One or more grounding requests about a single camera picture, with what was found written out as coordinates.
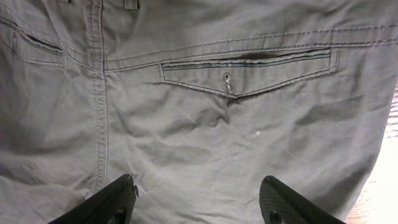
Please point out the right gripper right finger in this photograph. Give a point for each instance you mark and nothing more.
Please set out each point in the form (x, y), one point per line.
(282, 205)

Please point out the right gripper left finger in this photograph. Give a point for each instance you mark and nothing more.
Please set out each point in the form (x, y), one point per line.
(112, 204)

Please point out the grey shorts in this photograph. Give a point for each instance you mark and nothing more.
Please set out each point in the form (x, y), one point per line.
(198, 100)

